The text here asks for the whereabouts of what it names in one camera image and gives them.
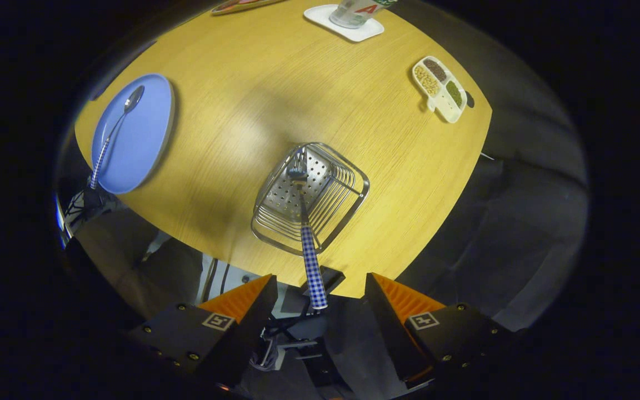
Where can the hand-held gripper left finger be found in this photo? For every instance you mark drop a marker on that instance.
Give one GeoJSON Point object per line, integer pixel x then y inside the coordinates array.
{"type": "Point", "coordinates": [253, 322]}

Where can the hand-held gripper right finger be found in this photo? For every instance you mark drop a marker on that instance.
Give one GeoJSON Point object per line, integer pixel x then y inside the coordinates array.
{"type": "Point", "coordinates": [389, 328]}

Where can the blue plate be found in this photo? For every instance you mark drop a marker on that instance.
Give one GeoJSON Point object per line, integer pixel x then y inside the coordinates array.
{"type": "Point", "coordinates": [142, 139]}

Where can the white sectioned dish with beans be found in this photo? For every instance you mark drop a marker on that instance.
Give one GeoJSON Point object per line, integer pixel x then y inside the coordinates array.
{"type": "Point", "coordinates": [442, 91]}

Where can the patterned plate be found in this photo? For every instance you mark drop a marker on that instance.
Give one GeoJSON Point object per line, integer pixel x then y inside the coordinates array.
{"type": "Point", "coordinates": [242, 5]}

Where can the white square coaster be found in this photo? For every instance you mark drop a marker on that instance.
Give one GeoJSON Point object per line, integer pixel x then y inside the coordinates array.
{"type": "Point", "coordinates": [361, 32]}

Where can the white plastic bottle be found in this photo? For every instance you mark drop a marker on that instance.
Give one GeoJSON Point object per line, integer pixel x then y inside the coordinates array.
{"type": "Point", "coordinates": [356, 12]}

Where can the black backdrop cloth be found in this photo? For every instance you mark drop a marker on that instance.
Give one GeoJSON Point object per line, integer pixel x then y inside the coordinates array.
{"type": "Point", "coordinates": [509, 222]}

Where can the black table clamp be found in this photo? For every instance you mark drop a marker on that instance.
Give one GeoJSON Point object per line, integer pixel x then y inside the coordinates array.
{"type": "Point", "coordinates": [331, 278]}

